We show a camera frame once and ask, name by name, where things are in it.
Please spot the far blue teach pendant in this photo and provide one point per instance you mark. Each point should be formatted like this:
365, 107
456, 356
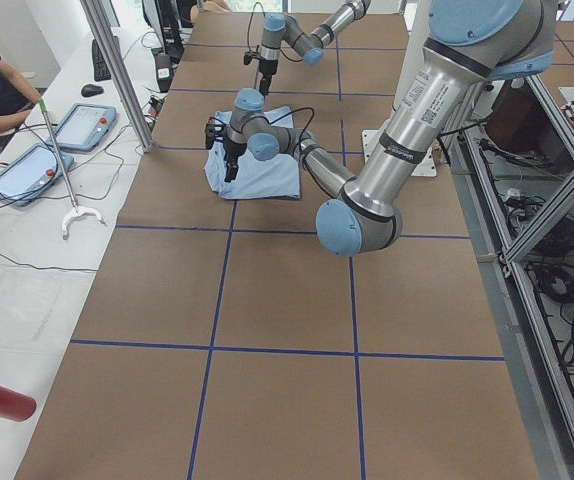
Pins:
84, 126

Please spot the black keyboard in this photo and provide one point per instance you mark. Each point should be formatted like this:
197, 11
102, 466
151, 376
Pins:
101, 71

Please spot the blue teach pendant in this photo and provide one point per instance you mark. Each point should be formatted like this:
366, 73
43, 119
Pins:
84, 126
27, 178

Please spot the light blue t-shirt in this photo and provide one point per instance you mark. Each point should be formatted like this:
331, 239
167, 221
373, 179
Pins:
277, 177

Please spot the reacher grabber stick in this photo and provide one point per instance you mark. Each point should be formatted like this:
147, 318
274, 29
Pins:
77, 211

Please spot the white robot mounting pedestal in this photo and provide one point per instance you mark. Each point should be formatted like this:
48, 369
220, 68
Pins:
413, 61

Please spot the aluminium frame post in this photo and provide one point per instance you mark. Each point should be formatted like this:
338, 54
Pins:
102, 32

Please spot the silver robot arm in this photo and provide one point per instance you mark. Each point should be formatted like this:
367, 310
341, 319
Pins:
468, 42
279, 29

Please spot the aluminium truss frame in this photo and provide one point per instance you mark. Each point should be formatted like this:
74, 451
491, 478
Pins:
519, 142

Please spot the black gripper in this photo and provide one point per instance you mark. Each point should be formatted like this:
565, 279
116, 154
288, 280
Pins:
231, 150
267, 69

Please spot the black computer mouse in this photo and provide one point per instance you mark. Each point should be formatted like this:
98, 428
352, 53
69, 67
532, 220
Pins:
91, 90

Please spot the near blue teach pendant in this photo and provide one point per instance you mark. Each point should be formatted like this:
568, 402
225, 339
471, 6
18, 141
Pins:
27, 178

